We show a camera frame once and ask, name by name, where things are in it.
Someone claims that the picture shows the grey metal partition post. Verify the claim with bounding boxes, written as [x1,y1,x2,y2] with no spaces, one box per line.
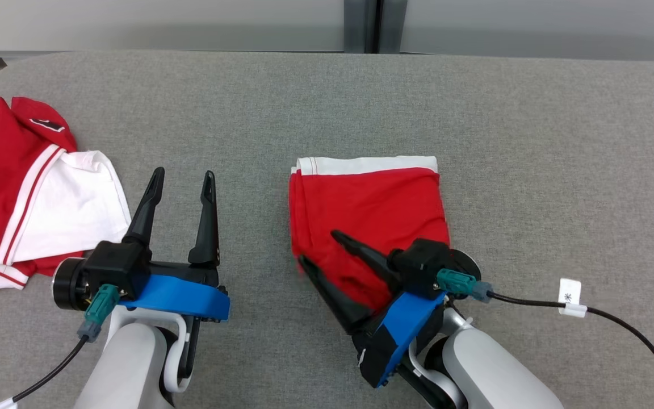
[343,0,408,55]

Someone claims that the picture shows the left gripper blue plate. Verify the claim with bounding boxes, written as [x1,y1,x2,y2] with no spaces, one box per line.
[52,167,231,379]

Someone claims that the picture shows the red shorts white waistband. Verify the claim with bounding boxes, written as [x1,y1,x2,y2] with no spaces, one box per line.
[289,156,451,313]

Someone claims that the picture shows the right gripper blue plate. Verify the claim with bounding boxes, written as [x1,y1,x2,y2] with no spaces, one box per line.
[298,231,482,389]

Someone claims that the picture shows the black cable teal connector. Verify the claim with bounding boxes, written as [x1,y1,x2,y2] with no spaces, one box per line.
[437,269,654,409]
[12,284,121,403]

